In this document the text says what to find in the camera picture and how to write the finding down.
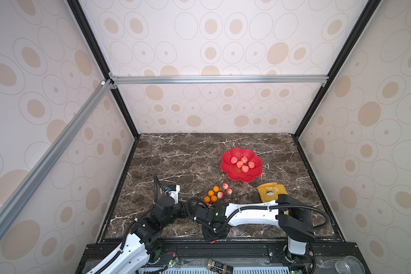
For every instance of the diagonal aluminium frame bar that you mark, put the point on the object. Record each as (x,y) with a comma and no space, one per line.
(20,197)

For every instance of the clear plastic cup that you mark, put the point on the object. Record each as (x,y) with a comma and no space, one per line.
(349,265)

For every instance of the dark glass bottle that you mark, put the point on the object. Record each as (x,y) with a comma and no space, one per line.
(219,268)

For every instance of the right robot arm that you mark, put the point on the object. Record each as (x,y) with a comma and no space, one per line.
(298,220)

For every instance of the red flower-shaped fruit bowl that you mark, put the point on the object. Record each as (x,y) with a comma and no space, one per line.
(235,173)

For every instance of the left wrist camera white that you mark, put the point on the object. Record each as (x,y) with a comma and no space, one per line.
(173,191)

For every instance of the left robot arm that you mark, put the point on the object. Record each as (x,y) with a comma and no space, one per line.
(140,243)

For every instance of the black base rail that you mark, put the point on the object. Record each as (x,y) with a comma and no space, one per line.
(255,253)

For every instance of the yellow snack bag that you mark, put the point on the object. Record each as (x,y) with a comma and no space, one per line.
(269,191)

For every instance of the horizontal aluminium frame bar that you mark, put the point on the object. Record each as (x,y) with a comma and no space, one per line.
(227,79)

